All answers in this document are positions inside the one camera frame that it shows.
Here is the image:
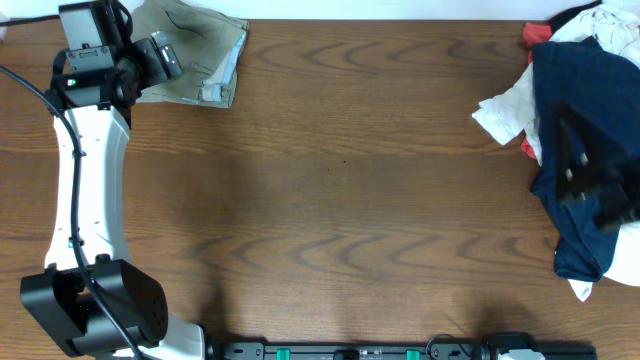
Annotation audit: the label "khaki green shorts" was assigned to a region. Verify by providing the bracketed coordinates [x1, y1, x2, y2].
[132, 0, 249, 108]

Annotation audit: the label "navy blue garment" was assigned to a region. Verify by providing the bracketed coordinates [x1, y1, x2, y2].
[532, 37, 639, 282]

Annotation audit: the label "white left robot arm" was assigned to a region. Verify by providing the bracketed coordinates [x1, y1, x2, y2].
[20, 1, 210, 359]

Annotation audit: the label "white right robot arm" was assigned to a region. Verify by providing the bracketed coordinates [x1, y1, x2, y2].
[554, 104, 639, 232]

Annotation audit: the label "red garment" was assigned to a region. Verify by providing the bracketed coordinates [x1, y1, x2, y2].
[520, 23, 552, 160]

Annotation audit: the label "black garment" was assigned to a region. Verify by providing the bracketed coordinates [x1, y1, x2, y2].
[548, 0, 602, 33]

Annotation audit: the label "white garment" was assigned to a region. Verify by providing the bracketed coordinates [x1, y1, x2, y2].
[472, 0, 639, 287]

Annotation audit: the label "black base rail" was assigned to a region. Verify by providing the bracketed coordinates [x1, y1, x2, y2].
[205, 332, 598, 360]

